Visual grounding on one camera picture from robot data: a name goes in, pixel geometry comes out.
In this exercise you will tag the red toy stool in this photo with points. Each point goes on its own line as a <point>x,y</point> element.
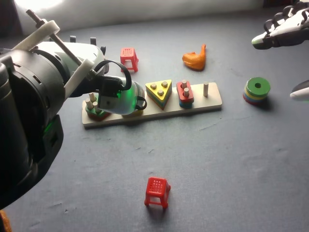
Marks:
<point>128,52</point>
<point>157,184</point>

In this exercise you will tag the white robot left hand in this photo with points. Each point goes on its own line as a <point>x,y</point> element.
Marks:
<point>128,101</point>

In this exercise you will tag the orange toy bread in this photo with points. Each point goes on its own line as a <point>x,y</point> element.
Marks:
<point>4,222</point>

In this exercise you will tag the colourful rings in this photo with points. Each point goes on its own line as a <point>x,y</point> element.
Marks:
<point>251,95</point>

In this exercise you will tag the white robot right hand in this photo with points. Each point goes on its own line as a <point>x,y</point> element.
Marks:
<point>289,26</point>

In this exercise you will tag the yellow-topped triangle block stack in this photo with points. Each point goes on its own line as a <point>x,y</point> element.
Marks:
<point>157,89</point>

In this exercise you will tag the wooden peg board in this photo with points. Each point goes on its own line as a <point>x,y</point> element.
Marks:
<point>169,113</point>

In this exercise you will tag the red-topped oblong block stack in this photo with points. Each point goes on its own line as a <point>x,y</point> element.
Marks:
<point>187,102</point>

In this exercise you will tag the white backdrop sheet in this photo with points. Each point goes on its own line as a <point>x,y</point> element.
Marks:
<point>120,12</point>

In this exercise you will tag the orange toy chicken leg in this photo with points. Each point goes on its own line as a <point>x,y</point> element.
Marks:
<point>195,61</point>

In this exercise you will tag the grey table cloth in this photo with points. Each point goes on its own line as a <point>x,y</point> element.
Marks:
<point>217,157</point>

